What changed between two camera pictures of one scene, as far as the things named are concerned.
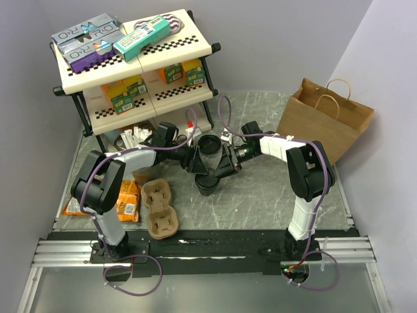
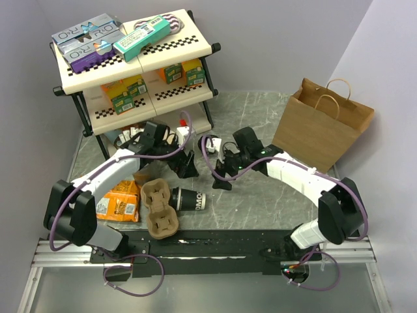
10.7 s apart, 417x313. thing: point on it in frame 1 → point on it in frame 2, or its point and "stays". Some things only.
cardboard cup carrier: [162, 218] stays
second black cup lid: [209, 144] stays
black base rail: [177, 253] stays
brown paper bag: [327, 115] stays
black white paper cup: [207, 192] → [192, 200]
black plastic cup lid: [206, 180] → [175, 198]
